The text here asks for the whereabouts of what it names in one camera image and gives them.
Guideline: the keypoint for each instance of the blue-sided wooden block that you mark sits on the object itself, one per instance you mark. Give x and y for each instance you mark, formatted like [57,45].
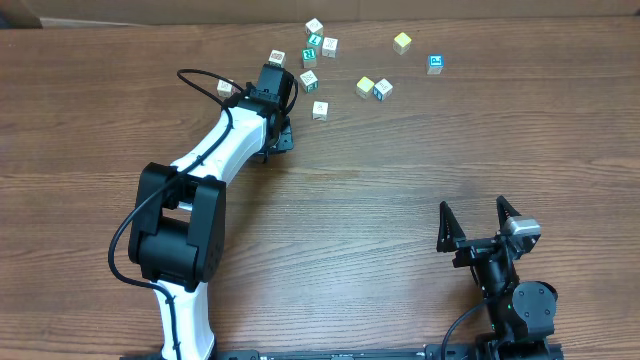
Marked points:
[382,89]

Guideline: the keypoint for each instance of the green L wooden block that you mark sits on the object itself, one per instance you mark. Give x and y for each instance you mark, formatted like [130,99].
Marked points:
[315,42]

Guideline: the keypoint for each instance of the yellow top block lower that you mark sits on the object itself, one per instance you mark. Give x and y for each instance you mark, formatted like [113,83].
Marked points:
[364,87]

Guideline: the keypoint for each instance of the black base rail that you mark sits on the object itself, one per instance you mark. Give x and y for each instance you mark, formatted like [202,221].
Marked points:
[345,354]

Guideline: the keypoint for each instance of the yellow top block upper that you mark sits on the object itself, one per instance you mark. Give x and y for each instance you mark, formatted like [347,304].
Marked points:
[402,43]

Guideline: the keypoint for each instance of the yellow block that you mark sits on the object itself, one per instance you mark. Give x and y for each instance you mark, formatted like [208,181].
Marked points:
[364,87]
[402,43]

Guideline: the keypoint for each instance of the plain A wooden block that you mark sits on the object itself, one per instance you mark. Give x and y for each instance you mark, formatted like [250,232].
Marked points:
[320,111]

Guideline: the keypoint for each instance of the green-edged wooden block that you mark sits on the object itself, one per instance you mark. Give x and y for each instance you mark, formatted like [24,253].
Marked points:
[309,81]

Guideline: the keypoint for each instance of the white X wooden block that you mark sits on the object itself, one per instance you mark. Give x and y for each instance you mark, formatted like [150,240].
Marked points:
[329,47]

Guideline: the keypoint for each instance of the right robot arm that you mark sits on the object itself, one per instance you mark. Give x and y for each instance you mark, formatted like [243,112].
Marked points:
[521,313]

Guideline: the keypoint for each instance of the top white wooden block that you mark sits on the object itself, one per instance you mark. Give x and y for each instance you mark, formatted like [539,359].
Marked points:
[314,26]

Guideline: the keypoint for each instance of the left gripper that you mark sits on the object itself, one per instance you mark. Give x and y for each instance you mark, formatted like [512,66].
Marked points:
[285,139]

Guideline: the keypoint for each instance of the green B wooden block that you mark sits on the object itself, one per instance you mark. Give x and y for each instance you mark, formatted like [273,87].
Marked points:
[277,58]

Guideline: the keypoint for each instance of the red S wooden block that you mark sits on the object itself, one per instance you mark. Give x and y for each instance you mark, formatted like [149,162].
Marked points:
[225,89]

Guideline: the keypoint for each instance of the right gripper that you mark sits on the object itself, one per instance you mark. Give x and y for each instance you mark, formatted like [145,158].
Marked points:
[473,249]

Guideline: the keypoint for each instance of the blue P wooden block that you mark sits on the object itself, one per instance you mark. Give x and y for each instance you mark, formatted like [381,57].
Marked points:
[435,64]

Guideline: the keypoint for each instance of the green R wooden block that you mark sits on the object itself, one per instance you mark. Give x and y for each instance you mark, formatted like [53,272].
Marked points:
[309,58]

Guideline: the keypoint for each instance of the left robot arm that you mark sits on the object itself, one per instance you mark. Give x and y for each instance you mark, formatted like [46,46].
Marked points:
[178,223]

